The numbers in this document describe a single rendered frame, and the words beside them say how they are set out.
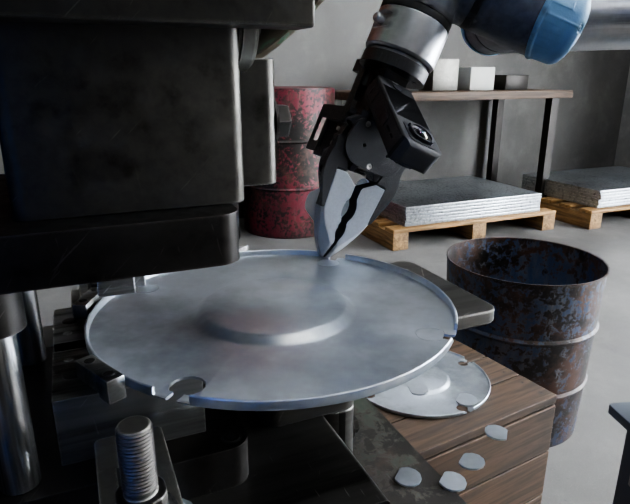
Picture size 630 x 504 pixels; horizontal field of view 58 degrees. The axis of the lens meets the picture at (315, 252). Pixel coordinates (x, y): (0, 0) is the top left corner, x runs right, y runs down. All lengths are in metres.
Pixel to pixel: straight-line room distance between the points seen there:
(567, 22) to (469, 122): 4.12
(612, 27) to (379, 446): 0.54
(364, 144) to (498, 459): 0.79
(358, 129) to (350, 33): 3.60
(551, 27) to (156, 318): 0.46
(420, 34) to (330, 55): 3.50
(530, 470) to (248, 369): 0.99
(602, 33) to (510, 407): 0.70
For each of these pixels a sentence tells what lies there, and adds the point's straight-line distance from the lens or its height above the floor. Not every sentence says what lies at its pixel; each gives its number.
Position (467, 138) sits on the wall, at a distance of 4.74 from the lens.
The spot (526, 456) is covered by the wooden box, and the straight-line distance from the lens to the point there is 1.28.
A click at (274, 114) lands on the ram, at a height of 0.94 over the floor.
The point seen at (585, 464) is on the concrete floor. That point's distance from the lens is 1.71.
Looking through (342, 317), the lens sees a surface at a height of 0.79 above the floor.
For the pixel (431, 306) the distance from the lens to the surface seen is 0.48.
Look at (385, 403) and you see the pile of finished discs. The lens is 1.15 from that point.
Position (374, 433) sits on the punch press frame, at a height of 0.65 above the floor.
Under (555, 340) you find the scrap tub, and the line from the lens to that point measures 1.54.
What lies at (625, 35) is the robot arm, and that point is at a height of 1.01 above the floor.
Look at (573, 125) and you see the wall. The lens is 5.50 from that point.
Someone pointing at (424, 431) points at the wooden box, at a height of 0.35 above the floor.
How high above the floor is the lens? 0.97
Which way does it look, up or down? 18 degrees down
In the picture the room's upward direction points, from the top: straight up
